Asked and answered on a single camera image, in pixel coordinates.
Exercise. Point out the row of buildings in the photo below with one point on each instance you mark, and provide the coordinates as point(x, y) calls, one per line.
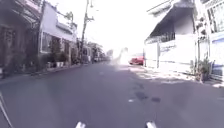
point(95, 53)

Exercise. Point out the red car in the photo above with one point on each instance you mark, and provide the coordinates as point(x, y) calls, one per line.
point(136, 60)

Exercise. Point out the grey asphalt road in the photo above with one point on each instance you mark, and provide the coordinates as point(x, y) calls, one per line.
point(100, 96)

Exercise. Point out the utility pole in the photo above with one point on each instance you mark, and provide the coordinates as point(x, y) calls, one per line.
point(83, 30)

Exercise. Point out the white building with windows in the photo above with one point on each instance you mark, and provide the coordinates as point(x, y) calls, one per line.
point(55, 36)

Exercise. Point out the robot's own part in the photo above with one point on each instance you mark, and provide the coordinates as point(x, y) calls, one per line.
point(80, 125)
point(150, 125)

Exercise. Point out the white building with fence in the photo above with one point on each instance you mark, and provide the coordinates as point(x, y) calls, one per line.
point(180, 40)

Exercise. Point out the potted plant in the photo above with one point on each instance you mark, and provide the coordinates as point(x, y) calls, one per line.
point(204, 69)

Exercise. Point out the dark building with awning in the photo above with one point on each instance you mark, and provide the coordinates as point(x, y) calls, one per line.
point(16, 36)

